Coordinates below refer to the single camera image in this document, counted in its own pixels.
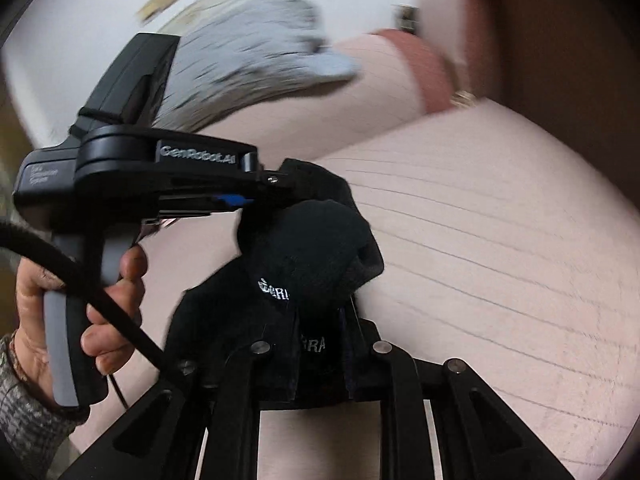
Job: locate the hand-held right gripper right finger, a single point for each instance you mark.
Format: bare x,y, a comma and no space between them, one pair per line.
400,385

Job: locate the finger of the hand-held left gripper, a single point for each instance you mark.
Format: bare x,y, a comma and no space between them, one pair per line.
231,201
272,182

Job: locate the brown wooden panel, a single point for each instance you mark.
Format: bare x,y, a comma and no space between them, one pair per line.
565,45

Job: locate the person's left hand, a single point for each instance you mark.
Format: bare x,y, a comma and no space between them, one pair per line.
107,342

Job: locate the black pants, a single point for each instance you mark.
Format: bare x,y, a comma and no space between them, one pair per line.
305,260

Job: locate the person's left forearm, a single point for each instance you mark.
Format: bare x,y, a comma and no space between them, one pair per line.
30,410

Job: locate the grey cloth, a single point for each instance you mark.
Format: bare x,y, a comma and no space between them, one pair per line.
250,55

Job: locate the pink cylindrical cushion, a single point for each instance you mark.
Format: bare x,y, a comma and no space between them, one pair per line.
370,85

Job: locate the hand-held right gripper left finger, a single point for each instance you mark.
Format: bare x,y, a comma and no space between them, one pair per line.
239,385

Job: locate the pink ribbed sofa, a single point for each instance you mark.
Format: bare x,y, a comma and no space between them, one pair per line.
490,240

